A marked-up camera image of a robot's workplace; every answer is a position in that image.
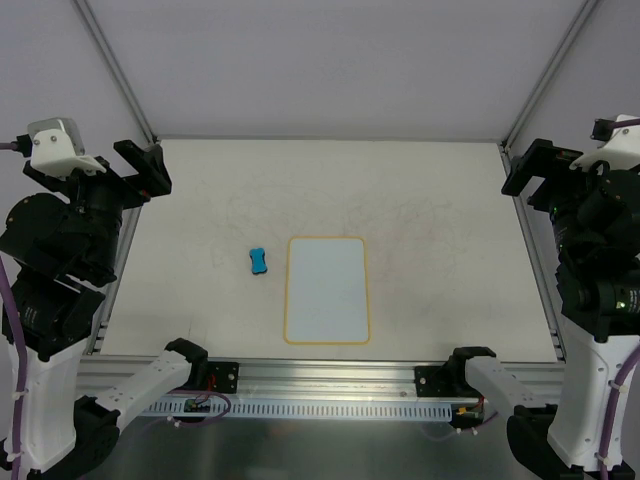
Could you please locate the blue black whiteboard eraser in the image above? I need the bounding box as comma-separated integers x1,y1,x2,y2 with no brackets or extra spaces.
249,247,268,275

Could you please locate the yellow framed small whiteboard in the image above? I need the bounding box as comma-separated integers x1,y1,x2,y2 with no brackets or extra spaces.
283,236,371,346

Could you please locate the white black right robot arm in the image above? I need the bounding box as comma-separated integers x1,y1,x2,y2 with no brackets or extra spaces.
446,139,639,479

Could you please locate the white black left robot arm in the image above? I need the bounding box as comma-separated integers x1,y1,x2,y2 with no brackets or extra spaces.
1,133,208,479

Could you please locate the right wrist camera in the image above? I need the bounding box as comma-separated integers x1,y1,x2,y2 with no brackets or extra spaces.
570,114,639,171

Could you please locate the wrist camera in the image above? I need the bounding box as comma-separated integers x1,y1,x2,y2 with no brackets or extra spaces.
9,117,108,181
570,114,639,171

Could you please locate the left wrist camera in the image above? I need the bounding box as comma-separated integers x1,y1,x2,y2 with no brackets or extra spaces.
9,117,108,181

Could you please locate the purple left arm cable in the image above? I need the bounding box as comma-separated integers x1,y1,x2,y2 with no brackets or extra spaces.
0,139,234,480

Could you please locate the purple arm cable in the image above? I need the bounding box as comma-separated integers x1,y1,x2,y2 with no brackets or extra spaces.
419,344,640,480
0,139,234,480

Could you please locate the right aluminium frame post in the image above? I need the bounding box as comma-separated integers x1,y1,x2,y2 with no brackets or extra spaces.
500,0,602,153

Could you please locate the aluminium frame post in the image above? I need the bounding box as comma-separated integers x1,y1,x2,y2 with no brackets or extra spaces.
71,0,158,143
500,0,602,153

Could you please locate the left aluminium frame post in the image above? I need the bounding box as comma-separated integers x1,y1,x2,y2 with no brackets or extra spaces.
71,0,158,143

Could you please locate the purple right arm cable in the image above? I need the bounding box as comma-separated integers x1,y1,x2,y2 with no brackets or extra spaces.
419,344,640,480

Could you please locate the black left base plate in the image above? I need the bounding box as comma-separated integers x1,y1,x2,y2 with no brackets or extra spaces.
205,361,240,394

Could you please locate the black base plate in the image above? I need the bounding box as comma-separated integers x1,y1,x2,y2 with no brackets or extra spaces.
414,365,460,398
205,361,240,394

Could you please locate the white slotted cable duct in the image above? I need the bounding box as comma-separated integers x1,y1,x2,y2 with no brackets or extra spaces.
143,396,453,423

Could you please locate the aluminium mounting rail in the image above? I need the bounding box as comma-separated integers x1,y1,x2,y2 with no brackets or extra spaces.
74,355,571,404

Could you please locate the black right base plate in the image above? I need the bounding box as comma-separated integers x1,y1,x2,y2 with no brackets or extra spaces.
414,365,460,398

